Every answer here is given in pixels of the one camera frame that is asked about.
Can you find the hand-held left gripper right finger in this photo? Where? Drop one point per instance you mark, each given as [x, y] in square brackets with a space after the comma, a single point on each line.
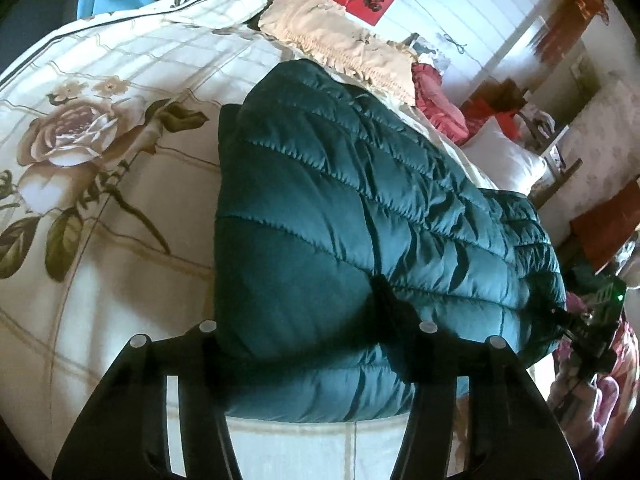
[400, 330]

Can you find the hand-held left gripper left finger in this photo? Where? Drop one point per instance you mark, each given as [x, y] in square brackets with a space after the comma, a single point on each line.
[200, 360]

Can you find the dark green quilted jacket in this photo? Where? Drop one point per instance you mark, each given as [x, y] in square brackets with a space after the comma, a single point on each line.
[350, 220]

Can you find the person's right forearm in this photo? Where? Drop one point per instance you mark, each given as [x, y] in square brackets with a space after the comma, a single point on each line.
[585, 410]

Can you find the orange red cloth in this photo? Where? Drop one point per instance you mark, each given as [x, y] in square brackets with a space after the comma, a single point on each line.
[605, 227]

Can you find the floral cream bed sheet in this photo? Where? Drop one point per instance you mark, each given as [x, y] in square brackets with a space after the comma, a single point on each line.
[125, 260]

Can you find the wooden chair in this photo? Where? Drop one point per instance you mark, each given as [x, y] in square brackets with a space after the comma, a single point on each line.
[555, 177]

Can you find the white pillow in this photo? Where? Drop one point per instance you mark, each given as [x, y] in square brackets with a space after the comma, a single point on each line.
[505, 160]

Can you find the red ruffled cushion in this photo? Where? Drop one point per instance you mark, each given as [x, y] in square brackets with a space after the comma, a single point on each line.
[440, 105]

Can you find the framed photo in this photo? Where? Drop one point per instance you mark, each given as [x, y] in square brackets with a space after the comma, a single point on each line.
[425, 50]

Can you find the peach fringed pillow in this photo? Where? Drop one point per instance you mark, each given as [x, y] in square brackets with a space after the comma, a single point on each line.
[345, 45]

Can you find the blue box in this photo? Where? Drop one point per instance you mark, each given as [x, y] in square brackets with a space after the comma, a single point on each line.
[115, 0]

